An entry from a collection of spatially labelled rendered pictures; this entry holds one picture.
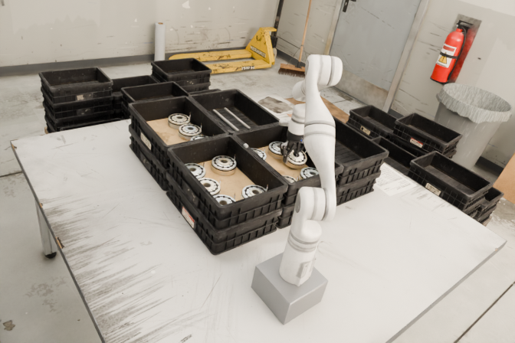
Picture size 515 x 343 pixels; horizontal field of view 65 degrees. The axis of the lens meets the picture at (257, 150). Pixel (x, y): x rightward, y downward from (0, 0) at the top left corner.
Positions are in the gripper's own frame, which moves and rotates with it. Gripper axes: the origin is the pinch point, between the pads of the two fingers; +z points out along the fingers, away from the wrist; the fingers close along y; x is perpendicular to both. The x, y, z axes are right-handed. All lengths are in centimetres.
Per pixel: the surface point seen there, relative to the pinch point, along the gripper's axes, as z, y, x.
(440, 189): 35, 105, -24
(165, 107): -1, -31, 57
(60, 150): 18, -78, 66
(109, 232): 16, -76, 7
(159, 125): 5, -37, 52
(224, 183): 3.9, -32.2, 0.7
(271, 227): 12.9, -23.1, -20.8
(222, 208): -7, -48, -21
